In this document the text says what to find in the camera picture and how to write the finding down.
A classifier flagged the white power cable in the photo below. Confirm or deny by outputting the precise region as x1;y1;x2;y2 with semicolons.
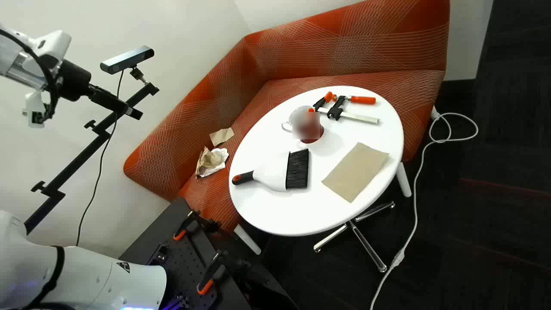
368;104;480;310

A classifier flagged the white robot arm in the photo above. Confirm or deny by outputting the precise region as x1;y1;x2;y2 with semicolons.
0;27;167;310

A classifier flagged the black stereo camera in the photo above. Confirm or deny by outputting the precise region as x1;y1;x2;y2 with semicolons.
99;46;155;73

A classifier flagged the orange corner sofa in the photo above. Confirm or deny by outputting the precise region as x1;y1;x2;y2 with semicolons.
124;0;449;230

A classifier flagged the orange black bar clamp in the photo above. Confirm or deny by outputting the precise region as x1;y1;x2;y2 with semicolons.
313;91;378;123

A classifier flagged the tan paper piece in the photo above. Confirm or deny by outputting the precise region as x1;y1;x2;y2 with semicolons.
208;127;234;146

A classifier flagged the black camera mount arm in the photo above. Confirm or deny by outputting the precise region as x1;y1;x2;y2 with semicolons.
24;66;158;232

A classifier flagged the crumpled white paper wrapper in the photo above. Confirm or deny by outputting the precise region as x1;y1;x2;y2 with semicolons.
194;147;229;177

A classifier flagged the black camera cable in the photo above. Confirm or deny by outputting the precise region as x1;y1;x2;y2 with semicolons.
74;68;125;247

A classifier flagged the red white patterned cup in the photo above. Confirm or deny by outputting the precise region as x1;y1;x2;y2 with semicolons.
280;104;323;142

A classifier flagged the orange clamp on cart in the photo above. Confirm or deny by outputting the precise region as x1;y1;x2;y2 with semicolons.
172;209;220;240
196;251;230;295

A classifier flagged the round white table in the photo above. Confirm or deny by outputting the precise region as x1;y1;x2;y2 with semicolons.
227;84;413;273

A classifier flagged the dark robot base cart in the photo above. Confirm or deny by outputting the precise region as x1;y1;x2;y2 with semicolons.
122;197;299;310

